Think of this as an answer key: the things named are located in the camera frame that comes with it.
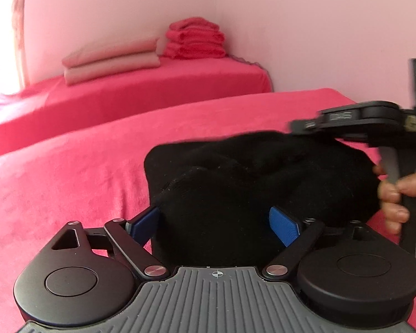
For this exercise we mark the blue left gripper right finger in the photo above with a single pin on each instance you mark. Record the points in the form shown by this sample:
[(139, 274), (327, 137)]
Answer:
[(286, 228)]

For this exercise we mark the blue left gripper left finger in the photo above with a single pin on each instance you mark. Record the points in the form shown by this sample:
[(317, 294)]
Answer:
[(142, 227)]

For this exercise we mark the black knit pants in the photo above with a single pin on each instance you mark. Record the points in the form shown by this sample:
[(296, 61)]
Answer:
[(214, 197)]

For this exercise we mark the person's right hand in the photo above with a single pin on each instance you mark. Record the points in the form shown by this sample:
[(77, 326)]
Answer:
[(390, 195)]

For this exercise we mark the lower folded beige cloth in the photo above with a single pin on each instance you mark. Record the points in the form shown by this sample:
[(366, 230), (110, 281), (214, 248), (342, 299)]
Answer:
[(116, 65)]

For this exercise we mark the folded beige cloth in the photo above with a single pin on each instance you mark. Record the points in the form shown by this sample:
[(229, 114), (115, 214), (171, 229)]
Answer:
[(110, 48), (116, 65)]

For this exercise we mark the red far bed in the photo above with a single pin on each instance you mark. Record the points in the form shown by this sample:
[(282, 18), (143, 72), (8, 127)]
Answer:
[(51, 108)]

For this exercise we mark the upper folded beige cloth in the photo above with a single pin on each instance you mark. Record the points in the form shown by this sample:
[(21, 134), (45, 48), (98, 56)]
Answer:
[(110, 48)]

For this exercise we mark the folded red towel stack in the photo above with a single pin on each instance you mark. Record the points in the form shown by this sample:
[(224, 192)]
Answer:
[(194, 38)]

